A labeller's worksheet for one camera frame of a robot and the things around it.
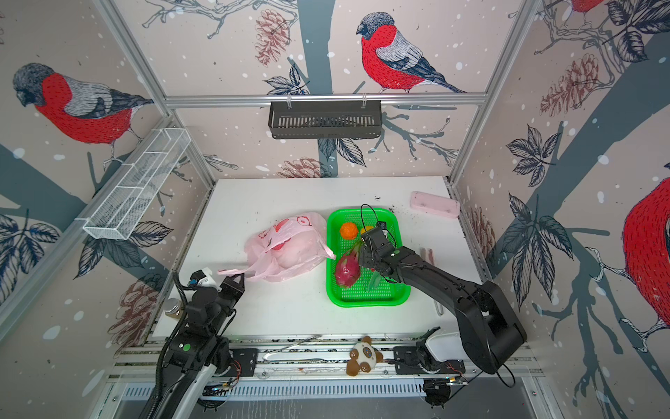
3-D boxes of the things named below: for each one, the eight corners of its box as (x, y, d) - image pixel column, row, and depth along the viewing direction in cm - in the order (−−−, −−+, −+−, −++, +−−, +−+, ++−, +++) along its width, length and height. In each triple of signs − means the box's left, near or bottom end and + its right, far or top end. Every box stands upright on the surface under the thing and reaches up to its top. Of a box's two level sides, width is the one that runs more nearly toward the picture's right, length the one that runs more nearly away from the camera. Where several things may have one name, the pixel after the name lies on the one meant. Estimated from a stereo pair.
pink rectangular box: (408, 209, 113) (409, 204, 110) (410, 194, 118) (411, 190, 116) (457, 219, 109) (460, 215, 107) (457, 204, 115) (460, 199, 112)
